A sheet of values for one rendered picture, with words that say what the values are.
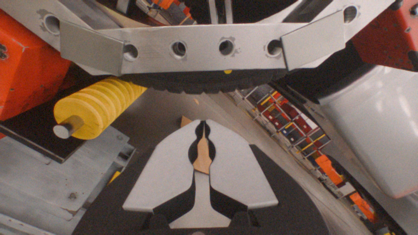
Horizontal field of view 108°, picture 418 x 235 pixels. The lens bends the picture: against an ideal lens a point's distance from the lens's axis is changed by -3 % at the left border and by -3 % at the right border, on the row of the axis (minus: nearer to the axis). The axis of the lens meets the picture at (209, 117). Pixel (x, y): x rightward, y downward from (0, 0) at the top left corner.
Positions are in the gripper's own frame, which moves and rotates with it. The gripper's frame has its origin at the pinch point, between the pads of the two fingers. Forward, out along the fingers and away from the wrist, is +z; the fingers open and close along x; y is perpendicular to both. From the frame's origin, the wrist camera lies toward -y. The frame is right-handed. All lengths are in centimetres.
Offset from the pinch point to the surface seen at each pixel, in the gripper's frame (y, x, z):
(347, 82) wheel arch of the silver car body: 1.4, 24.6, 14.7
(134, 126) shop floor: 43, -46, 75
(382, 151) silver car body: 16.5, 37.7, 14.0
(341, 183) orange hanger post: 244, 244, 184
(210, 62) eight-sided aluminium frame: -4.0, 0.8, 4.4
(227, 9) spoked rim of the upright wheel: -9.5, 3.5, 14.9
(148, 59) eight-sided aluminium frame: -4.5, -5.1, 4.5
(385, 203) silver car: 139, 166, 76
